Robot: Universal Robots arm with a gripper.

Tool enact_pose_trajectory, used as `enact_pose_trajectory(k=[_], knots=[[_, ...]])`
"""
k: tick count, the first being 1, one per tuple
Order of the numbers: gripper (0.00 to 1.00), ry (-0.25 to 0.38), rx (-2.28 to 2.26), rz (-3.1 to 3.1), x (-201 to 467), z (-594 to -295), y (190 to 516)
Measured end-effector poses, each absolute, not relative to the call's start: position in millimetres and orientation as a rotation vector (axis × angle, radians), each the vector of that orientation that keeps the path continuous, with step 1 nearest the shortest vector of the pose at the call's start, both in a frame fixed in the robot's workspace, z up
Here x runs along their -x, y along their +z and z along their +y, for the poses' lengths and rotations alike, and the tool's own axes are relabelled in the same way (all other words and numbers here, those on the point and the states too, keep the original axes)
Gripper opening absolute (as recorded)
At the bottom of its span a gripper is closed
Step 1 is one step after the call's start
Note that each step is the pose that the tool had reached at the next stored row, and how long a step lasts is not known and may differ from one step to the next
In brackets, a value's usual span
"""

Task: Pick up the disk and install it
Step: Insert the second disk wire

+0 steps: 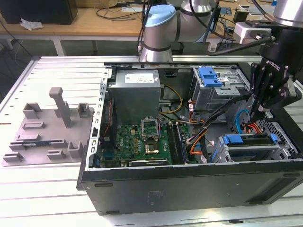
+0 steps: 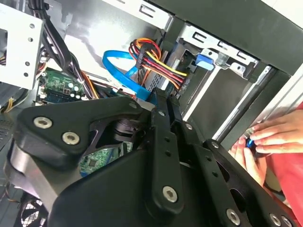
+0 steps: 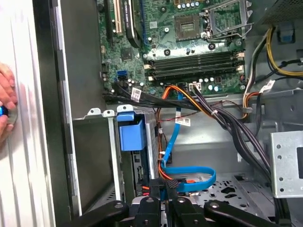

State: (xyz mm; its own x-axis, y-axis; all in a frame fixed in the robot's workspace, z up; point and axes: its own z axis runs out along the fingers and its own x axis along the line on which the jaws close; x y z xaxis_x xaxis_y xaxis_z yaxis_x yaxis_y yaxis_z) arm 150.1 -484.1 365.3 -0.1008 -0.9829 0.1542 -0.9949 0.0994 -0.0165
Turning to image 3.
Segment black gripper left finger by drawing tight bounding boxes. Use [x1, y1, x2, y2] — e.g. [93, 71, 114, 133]
[60, 179, 165, 227]

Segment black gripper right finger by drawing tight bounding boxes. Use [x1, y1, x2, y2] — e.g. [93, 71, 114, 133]
[165, 181, 279, 227]

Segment blue data wire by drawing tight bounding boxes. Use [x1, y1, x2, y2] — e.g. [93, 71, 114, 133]
[161, 91, 217, 193]

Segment hard disk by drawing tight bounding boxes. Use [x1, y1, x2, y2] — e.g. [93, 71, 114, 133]
[115, 110, 158, 199]

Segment silver disk bay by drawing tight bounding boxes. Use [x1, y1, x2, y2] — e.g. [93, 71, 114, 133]
[71, 104, 158, 213]

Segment person hand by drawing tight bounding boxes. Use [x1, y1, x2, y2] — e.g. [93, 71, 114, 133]
[0, 62, 18, 144]

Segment silver drive cage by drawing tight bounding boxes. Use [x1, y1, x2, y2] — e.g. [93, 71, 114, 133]
[269, 131, 303, 199]

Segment black RAM slot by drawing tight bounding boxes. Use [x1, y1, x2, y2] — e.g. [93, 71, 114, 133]
[144, 55, 244, 70]
[144, 65, 245, 81]
[144, 60, 244, 75]
[144, 50, 244, 65]

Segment black PC case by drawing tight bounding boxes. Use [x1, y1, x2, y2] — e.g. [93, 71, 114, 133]
[33, 0, 303, 227]

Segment green motherboard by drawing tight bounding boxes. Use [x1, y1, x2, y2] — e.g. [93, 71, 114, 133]
[98, 0, 248, 97]

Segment CPU socket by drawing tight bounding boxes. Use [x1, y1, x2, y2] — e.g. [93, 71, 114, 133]
[174, 15, 202, 42]

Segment blue expansion slot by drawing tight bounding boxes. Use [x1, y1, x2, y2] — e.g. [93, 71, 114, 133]
[140, 0, 149, 46]

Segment black graphics card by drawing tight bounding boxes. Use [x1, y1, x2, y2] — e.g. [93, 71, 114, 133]
[119, 0, 143, 50]

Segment black expansion slot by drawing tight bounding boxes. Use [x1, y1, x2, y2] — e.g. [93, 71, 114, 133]
[105, 0, 115, 46]

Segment white expansion slot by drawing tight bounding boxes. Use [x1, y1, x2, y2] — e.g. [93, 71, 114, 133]
[114, 0, 124, 35]

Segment metal socket cover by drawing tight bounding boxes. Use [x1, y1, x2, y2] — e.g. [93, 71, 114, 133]
[204, 0, 252, 40]

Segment blue plastic latch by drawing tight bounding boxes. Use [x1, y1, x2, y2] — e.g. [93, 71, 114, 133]
[279, 23, 296, 44]

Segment grey power supply unit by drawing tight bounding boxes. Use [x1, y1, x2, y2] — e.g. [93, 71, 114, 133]
[255, 0, 303, 26]

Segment black cable bundle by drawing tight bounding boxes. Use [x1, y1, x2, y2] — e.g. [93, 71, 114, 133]
[189, 86, 285, 227]

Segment orange power wire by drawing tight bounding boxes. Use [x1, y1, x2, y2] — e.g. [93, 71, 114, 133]
[155, 85, 214, 197]

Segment yellow power wires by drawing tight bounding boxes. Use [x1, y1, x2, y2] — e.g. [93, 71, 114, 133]
[265, 26, 303, 78]

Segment locking lever wire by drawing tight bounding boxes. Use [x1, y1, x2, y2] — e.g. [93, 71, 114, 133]
[207, 22, 256, 43]

